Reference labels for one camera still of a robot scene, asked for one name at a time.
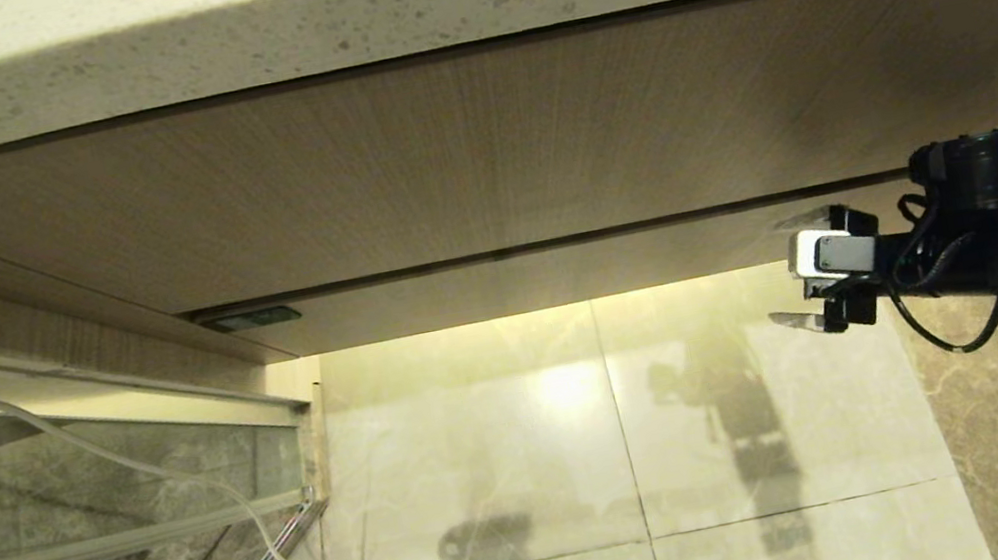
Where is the light wooden vanity drawer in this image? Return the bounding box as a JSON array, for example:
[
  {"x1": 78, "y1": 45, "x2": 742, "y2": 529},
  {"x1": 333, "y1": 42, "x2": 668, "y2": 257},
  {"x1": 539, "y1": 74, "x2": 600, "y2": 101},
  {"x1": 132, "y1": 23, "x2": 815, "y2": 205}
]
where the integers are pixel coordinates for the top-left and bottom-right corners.
[{"x1": 183, "y1": 148, "x2": 998, "y2": 375}]

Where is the light wooden vanity cabinet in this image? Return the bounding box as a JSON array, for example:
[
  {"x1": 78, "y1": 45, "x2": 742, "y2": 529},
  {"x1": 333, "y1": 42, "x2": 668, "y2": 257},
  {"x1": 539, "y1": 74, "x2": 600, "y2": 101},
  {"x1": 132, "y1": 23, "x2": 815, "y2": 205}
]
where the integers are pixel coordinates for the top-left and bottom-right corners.
[{"x1": 0, "y1": 0, "x2": 998, "y2": 410}]

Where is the aluminium glass door bar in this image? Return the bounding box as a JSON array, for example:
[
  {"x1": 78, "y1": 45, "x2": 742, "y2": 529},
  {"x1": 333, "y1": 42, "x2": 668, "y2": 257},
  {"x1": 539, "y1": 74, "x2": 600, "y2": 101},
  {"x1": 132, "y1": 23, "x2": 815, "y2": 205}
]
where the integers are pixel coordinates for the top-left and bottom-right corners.
[{"x1": 0, "y1": 487, "x2": 318, "y2": 560}]

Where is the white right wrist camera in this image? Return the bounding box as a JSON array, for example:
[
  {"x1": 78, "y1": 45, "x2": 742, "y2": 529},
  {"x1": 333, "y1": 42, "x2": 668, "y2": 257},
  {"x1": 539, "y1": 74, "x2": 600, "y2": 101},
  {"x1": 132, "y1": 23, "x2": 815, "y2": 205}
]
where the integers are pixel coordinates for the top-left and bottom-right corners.
[{"x1": 782, "y1": 218, "x2": 884, "y2": 289}]

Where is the aluminium shower track rail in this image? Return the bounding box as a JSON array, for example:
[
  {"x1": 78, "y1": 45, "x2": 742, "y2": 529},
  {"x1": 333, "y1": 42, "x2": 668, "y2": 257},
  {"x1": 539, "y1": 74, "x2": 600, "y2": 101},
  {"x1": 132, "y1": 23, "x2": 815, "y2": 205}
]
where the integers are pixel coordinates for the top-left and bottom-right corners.
[{"x1": 0, "y1": 248, "x2": 328, "y2": 476}]

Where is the thin white cable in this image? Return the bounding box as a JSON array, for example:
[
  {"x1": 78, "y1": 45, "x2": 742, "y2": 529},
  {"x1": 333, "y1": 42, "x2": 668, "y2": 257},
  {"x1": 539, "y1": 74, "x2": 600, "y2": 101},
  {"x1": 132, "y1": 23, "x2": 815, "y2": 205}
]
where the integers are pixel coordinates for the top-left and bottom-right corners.
[{"x1": 0, "y1": 269, "x2": 324, "y2": 560}]

